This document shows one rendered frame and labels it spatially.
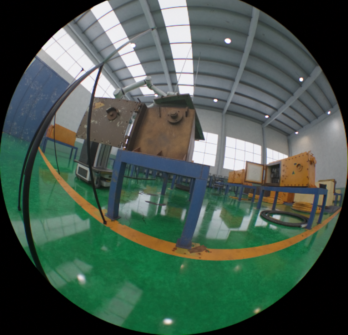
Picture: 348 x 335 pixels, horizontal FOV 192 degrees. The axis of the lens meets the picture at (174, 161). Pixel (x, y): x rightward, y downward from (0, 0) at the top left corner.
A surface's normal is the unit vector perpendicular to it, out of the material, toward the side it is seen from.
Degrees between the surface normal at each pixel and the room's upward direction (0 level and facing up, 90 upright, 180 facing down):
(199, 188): 90
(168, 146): 90
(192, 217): 90
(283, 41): 180
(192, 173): 90
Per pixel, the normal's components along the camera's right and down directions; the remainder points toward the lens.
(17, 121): 0.97, 0.18
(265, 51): -0.21, 0.97
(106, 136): 0.22, -0.08
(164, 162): -0.18, -0.17
